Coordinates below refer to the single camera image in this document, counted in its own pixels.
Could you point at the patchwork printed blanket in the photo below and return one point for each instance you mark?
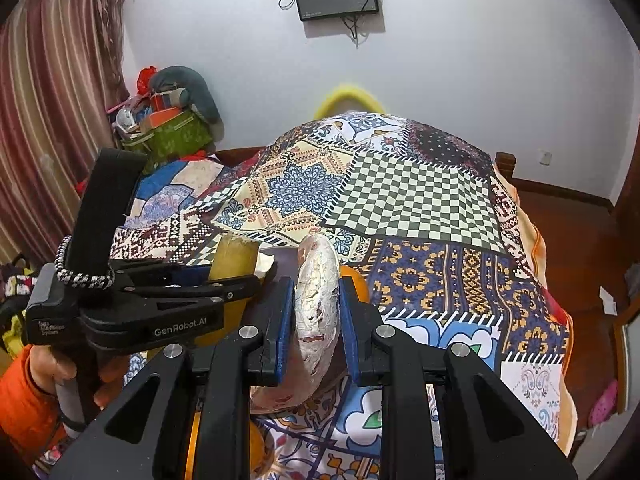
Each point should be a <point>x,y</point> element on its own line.
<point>410,200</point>

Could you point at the white paper sheet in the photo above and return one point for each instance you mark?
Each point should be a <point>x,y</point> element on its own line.
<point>607,302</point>

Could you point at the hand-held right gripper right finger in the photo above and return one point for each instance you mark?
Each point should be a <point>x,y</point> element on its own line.
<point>350,345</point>

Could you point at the dark wooden bed frame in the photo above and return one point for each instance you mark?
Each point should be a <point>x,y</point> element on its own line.
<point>505,165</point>

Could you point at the green patterned storage bag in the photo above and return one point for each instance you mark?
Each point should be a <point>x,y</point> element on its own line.
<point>175,137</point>

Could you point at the yellow foam tube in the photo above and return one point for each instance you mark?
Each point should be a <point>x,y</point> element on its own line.
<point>345,89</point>

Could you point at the peeled pomelo segment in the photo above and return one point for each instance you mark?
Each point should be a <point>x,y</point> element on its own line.
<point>317,300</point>

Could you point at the large orange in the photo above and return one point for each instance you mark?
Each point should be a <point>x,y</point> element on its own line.
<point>359,285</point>
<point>256,447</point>

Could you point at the pink slipper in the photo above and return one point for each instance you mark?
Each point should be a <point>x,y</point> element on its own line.
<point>602,405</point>

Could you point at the orange box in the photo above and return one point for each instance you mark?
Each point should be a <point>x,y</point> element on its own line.
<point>160,119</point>

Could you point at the white wall socket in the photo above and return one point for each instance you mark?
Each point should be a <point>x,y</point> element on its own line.
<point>544,156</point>

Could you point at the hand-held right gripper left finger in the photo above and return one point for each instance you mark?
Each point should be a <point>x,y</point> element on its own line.
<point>284,340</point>

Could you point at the person's left hand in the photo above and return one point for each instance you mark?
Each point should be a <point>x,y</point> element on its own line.
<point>111,377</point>

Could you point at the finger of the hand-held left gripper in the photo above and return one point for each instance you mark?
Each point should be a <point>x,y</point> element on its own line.
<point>200,299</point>
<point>160,274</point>

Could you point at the striped brown curtain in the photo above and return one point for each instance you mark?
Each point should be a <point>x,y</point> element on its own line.
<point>50,110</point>

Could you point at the person's left forearm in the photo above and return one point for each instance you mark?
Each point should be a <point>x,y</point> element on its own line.
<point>22,410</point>

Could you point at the grey neck pillow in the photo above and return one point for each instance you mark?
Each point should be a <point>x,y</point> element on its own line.
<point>200,90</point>

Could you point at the red plastic bag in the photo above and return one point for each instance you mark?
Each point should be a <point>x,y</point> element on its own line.
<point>146,80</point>

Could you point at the brown fringed curtain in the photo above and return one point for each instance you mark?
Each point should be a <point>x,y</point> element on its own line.
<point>112,35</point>

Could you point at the yellow-green long fruit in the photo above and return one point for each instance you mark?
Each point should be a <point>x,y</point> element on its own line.
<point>232,257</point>

